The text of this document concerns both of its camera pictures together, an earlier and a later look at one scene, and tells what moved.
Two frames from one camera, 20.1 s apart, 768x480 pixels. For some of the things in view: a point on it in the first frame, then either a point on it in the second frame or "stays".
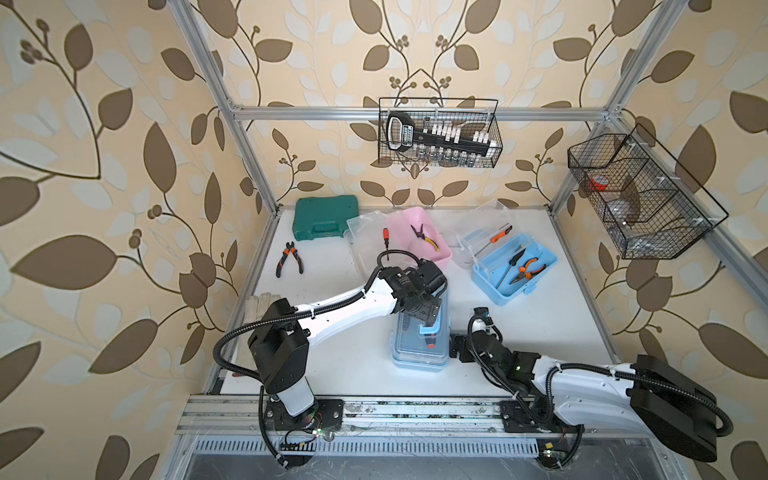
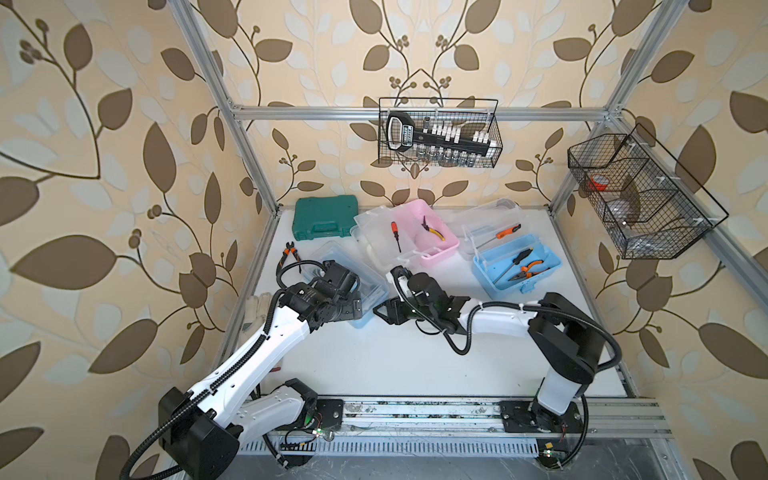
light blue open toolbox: (504, 262) stays
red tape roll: (598, 183) stays
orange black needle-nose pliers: (522, 271) stays
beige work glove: (254, 310) stays
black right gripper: (463, 355) -> (393, 307)
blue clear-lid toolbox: (420, 346) -> (374, 288)
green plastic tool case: (323, 216) stays
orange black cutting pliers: (290, 247) stays
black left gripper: (426, 314) -> (352, 308)
